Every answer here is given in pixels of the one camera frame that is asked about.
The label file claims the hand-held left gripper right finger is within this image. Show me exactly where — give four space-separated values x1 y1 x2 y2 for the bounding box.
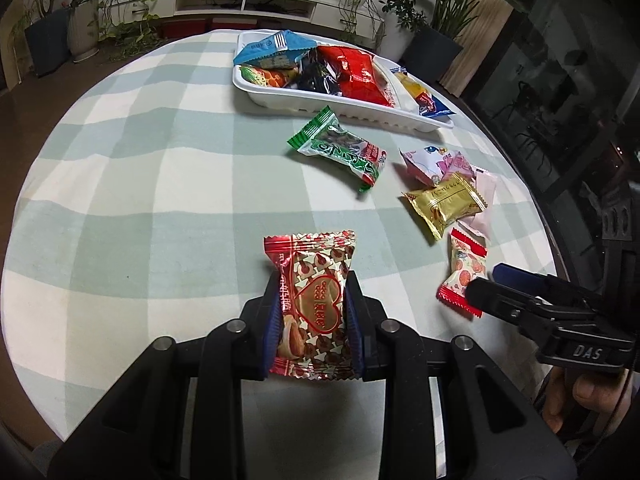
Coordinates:
345 270 578 480

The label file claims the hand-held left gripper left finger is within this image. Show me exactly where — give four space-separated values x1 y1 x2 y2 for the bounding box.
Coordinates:
47 270 282 480

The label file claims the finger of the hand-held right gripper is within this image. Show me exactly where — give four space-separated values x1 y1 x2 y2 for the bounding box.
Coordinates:
466 276 557 334
492 262 596 309

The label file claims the small red white snack packet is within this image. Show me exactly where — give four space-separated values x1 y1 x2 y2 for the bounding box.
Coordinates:
436 228 488 318

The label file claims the red heart-print snack packet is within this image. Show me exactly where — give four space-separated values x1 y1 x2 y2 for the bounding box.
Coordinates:
263 230 357 383

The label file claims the pale pink long snack packet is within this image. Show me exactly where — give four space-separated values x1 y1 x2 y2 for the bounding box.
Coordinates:
457 167 497 248

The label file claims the gold snack packet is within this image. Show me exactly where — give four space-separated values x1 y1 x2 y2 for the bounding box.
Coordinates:
401 172 487 242

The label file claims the dark blue snack packet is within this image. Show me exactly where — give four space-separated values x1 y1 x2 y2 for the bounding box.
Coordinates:
417 94 457 118

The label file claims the green snack packet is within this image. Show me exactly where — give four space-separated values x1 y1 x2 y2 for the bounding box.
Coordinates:
286 106 388 195

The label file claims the yellow snack packet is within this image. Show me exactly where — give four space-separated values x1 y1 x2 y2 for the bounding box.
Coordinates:
392 67 433 106

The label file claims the white plastic tray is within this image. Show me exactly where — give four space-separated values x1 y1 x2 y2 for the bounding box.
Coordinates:
232 30 456 133

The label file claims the orange snack packet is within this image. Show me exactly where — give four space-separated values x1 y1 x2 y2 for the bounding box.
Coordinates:
239 64 301 90

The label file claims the large red snack bag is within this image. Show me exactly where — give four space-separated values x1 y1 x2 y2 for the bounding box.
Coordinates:
317 45 396 108

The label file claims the black snack packet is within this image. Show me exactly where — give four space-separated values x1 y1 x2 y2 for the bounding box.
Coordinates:
290 47 346 97

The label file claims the light blue snack packet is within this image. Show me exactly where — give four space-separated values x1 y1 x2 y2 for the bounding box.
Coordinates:
233 30 315 70

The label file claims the person's right hand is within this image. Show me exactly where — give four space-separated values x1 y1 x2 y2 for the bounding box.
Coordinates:
542 367 631 436

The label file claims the green checked tablecloth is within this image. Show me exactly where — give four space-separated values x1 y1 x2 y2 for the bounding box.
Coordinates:
0 27 563 461

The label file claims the glass sliding door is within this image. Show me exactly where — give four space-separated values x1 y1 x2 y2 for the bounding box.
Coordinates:
460 0 640 221

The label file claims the large dark plant pot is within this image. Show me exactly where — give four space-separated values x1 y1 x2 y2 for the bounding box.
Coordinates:
402 25 463 85

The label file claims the tall white plant pot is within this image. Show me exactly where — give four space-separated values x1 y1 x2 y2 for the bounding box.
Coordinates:
385 22 417 61

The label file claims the schefflera plant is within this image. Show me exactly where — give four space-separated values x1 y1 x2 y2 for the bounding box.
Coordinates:
385 0 426 33

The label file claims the white TV cabinet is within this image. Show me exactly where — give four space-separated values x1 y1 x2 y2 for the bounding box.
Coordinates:
107 0 386 43

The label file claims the trailing floor vine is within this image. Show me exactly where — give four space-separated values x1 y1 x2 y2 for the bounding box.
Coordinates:
97 2 163 58

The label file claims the speckled white plant pot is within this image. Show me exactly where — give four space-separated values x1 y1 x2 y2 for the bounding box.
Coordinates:
67 0 101 63

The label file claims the dark square plant pot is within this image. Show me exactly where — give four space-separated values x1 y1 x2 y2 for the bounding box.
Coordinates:
25 10 71 78

